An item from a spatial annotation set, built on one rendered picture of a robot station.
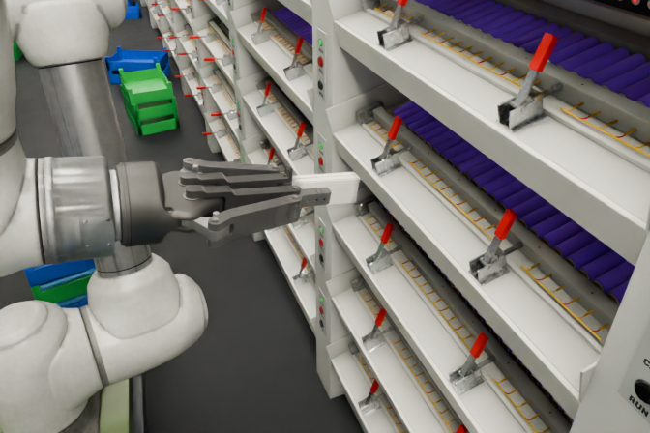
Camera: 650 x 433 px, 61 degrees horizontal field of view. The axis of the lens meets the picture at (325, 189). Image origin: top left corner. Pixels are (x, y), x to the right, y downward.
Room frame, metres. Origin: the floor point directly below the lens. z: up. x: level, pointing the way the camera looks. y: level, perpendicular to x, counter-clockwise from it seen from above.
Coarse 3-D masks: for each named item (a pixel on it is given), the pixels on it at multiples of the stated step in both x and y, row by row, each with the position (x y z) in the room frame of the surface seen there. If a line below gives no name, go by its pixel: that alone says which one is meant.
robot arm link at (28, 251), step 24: (0, 168) 0.34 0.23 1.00; (24, 168) 0.37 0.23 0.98; (0, 192) 0.33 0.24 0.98; (24, 192) 0.35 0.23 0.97; (0, 216) 0.33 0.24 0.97; (24, 216) 0.34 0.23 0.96; (0, 240) 0.32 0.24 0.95; (24, 240) 0.33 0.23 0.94; (0, 264) 0.32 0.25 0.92; (24, 264) 0.34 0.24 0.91
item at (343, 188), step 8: (344, 176) 0.48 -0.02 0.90; (352, 176) 0.49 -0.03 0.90; (296, 184) 0.46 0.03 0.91; (304, 184) 0.46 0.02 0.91; (312, 184) 0.46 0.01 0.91; (320, 184) 0.47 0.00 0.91; (328, 184) 0.47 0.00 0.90; (336, 184) 0.47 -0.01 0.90; (344, 184) 0.48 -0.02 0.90; (352, 184) 0.48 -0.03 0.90; (336, 192) 0.47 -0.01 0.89; (344, 192) 0.48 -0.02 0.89; (352, 192) 0.48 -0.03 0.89; (336, 200) 0.47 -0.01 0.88; (344, 200) 0.48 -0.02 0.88; (352, 200) 0.48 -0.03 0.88
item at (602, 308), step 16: (384, 112) 0.87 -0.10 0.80; (384, 128) 0.86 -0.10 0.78; (400, 128) 0.81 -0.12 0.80; (416, 144) 0.76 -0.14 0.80; (416, 160) 0.73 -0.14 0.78; (432, 160) 0.71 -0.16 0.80; (448, 176) 0.67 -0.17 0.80; (464, 176) 0.66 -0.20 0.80; (464, 192) 0.63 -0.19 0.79; (480, 192) 0.62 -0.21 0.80; (480, 208) 0.60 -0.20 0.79; (496, 208) 0.58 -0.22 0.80; (496, 224) 0.56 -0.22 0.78; (512, 240) 0.54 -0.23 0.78; (528, 240) 0.52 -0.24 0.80; (528, 256) 0.51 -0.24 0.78; (544, 256) 0.49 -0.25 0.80; (560, 256) 0.48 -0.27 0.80; (528, 272) 0.48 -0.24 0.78; (544, 272) 0.48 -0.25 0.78; (560, 272) 0.46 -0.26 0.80; (576, 272) 0.46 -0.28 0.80; (560, 288) 0.45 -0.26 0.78; (576, 288) 0.44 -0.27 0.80; (592, 288) 0.43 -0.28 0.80; (592, 304) 0.41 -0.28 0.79; (608, 304) 0.41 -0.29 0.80; (608, 320) 0.39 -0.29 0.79
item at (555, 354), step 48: (384, 96) 0.92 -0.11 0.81; (336, 144) 0.89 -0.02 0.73; (384, 192) 0.70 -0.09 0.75; (432, 240) 0.57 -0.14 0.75; (480, 240) 0.56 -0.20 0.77; (480, 288) 0.48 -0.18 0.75; (528, 288) 0.47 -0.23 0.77; (528, 336) 0.41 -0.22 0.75; (576, 336) 0.40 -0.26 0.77; (576, 384) 0.34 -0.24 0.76
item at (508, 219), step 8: (504, 216) 0.51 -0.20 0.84; (512, 216) 0.50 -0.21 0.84; (504, 224) 0.50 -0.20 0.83; (512, 224) 0.50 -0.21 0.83; (496, 232) 0.51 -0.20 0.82; (504, 232) 0.50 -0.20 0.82; (496, 240) 0.50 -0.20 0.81; (488, 248) 0.50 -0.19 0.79; (496, 248) 0.50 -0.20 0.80; (488, 256) 0.50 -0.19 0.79
